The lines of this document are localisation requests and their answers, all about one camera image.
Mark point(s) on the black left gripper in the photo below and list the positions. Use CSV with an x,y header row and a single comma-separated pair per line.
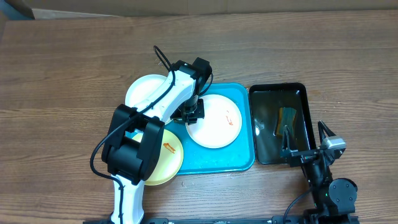
x,y
199,114

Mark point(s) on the teal plastic tray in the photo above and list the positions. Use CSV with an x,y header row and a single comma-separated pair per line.
x,y
237,156

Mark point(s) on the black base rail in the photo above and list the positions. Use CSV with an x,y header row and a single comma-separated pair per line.
x,y
274,220

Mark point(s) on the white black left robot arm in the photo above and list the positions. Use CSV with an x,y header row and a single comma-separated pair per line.
x,y
131,149

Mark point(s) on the green yellow sponge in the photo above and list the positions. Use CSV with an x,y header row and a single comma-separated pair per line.
x,y
286,117

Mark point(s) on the black tray with water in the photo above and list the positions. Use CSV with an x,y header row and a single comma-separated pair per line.
x,y
265,101

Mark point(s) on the yellow plate with orange stain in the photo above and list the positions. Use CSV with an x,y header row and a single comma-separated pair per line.
x,y
170,160

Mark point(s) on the white plate with red stain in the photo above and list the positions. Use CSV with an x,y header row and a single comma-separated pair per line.
x,y
221,124

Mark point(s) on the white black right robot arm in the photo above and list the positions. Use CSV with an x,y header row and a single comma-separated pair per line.
x,y
334,199

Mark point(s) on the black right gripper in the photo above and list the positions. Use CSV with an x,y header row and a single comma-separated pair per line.
x,y
304,157

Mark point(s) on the cardboard sheet at back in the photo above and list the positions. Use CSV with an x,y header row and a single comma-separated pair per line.
x,y
200,7

